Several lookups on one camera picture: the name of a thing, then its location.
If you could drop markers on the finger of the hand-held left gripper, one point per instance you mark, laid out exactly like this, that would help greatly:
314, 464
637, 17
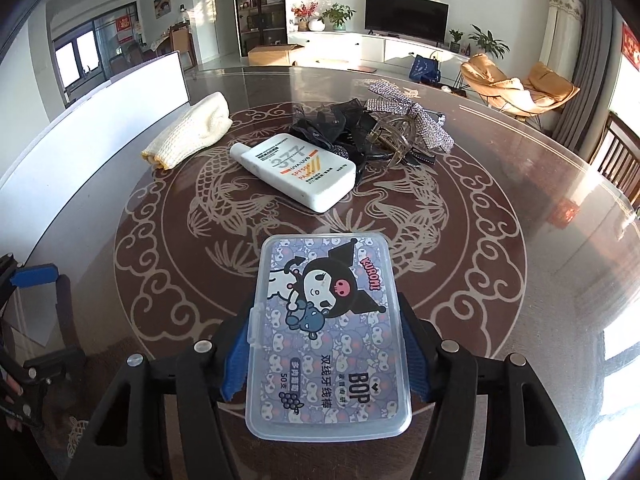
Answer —
37, 276
55, 362

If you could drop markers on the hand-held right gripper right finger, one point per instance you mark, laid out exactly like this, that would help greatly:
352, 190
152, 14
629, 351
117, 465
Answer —
417, 355

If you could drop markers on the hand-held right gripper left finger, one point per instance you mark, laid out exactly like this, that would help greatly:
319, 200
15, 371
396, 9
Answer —
235, 360

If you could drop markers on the clear plastic box cartoon print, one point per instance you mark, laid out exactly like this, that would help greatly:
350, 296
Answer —
330, 340

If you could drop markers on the white storage container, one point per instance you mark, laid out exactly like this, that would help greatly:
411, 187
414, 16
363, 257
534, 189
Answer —
100, 110

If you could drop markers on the black hair clip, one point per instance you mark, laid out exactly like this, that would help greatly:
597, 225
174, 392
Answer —
417, 159

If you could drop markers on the white sunscreen bottle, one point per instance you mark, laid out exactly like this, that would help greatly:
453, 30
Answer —
295, 172

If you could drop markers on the clear hair claw clip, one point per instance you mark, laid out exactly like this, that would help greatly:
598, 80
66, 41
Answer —
392, 142

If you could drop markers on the cream knitted glove yellow edge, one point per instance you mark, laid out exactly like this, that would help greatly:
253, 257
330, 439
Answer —
192, 127

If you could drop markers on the black lace hair bow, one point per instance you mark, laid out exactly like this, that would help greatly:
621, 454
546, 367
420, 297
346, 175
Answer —
325, 122

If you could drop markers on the rhinestone hair bow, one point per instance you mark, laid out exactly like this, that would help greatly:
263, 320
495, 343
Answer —
400, 105

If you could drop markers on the person's left hand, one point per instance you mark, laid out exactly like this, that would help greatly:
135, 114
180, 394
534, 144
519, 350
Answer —
12, 391

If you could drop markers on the red door poster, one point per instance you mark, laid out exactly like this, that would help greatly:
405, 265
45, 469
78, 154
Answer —
127, 29

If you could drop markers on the light wooden chair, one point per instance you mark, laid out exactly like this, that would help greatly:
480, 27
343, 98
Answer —
181, 42

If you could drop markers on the wooden dining chair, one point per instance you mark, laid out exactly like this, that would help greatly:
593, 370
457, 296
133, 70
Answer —
617, 160

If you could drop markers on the orange lounge chair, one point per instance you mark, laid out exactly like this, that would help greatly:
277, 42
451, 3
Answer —
492, 82
550, 87

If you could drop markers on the blue bag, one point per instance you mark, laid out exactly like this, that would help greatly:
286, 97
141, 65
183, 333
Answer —
425, 67

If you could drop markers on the cardboard box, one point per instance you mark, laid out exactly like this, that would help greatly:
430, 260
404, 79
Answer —
272, 55

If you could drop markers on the white television cabinet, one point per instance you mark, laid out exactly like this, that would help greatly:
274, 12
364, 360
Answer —
350, 47

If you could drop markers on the small potted plant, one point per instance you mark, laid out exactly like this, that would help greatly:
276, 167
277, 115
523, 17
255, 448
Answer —
455, 37

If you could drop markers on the large-leaf potted plant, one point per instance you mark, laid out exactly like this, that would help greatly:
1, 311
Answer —
487, 40

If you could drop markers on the black television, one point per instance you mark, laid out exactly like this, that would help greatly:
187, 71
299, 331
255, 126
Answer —
406, 16

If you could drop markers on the grey curtain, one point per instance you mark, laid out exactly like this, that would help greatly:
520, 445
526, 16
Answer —
590, 60

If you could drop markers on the white vase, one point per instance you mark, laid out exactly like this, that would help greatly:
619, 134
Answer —
316, 25

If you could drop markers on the dark glass display cabinet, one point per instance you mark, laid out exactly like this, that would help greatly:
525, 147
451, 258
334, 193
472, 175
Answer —
260, 10

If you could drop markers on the green leafy potted plant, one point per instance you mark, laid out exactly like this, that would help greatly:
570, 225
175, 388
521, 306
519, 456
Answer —
339, 15

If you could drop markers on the red flower bouquet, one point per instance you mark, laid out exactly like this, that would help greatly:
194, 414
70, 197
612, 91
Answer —
304, 12

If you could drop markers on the covered floor air conditioner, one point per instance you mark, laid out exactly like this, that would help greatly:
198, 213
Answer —
562, 25

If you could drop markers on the red wall decoration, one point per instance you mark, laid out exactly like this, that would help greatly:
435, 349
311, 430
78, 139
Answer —
631, 45

